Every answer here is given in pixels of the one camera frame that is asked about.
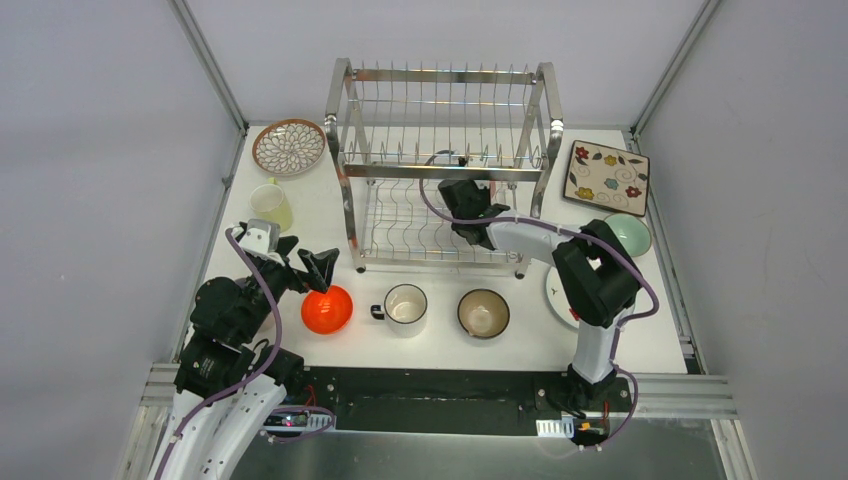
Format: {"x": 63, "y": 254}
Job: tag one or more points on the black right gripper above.
{"x": 483, "y": 190}

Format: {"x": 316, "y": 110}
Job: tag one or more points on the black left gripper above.
{"x": 295, "y": 264}

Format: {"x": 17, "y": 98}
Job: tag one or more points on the mint green bowl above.
{"x": 633, "y": 234}

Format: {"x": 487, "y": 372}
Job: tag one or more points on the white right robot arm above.
{"x": 598, "y": 276}

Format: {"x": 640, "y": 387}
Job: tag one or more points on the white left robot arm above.
{"x": 233, "y": 372}

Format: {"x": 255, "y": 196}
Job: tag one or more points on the stainless steel dish rack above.
{"x": 394, "y": 132}

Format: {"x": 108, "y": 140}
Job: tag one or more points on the orange plastic bowl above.
{"x": 327, "y": 313}

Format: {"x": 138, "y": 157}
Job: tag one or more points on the light green mug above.
{"x": 270, "y": 203}

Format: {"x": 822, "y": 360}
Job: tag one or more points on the white ribbed mug black rim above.
{"x": 403, "y": 309}

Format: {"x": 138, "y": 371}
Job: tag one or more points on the beige bowl dark rim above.
{"x": 483, "y": 314}

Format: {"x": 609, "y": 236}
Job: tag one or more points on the brown floral round plate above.
{"x": 289, "y": 147}

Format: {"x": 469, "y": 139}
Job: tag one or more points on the square floral plate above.
{"x": 607, "y": 178}

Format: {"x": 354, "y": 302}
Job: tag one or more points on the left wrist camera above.
{"x": 260, "y": 237}

